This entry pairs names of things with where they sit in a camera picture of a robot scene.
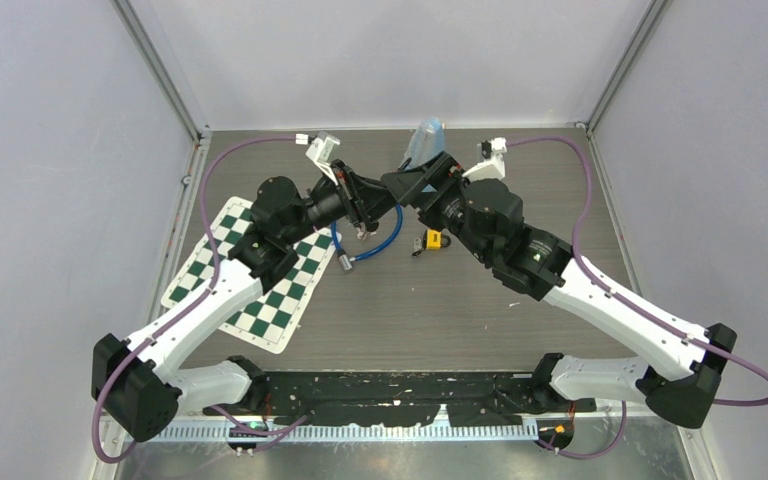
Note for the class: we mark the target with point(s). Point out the yellow padlock key bunch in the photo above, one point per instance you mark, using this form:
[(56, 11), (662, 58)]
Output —
[(418, 247)]

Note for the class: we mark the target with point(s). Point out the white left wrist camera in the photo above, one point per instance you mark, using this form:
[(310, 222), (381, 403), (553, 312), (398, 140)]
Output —
[(319, 148)]

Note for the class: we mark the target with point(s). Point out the blue translucent metronome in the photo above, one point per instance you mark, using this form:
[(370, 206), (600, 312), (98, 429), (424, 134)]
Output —
[(427, 141)]

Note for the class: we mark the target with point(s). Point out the yellow padlock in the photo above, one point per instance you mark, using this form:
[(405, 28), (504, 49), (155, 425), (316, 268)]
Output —
[(435, 240)]

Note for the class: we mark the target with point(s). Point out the slotted cable duct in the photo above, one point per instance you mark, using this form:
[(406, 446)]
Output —
[(210, 431)]

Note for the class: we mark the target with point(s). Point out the aluminium corner post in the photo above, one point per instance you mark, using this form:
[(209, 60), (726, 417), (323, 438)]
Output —
[(142, 24), (645, 29)]

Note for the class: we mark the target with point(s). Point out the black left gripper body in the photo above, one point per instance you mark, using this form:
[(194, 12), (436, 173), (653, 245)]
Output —
[(346, 188)]

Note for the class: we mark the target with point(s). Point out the aluminium corner post left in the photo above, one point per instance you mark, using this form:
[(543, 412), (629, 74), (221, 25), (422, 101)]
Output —
[(142, 24)]

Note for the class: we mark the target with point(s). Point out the small silver keys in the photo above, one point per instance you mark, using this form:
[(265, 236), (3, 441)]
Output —
[(363, 234)]

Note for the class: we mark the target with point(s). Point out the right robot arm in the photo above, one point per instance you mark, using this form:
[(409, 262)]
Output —
[(673, 369)]

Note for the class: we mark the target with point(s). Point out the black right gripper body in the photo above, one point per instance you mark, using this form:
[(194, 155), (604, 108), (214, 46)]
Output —
[(448, 199)]

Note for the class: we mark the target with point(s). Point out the aluminium corner post right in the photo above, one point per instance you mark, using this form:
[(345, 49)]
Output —
[(645, 29)]

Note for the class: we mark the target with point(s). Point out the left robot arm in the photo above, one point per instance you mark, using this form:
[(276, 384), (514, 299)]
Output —
[(139, 380)]

